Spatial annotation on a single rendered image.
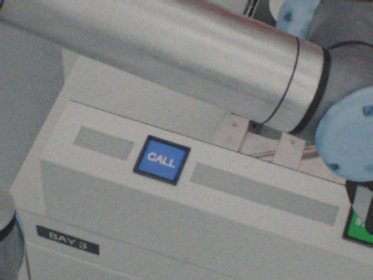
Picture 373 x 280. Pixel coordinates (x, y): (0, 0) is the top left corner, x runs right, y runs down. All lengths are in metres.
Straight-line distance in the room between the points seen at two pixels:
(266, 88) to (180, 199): 0.44
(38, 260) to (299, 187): 0.43
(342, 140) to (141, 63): 0.16
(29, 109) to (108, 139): 1.23
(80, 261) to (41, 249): 0.06
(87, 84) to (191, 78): 0.71
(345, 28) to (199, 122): 0.58
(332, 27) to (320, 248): 0.37
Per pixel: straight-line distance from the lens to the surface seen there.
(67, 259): 1.42
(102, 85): 1.45
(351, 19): 0.89
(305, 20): 0.90
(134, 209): 1.23
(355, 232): 1.19
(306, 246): 1.18
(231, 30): 0.76
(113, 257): 1.36
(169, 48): 0.75
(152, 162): 1.21
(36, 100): 2.47
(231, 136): 1.30
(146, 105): 1.43
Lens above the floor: 1.97
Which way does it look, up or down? 57 degrees down
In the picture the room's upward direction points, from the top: 9 degrees clockwise
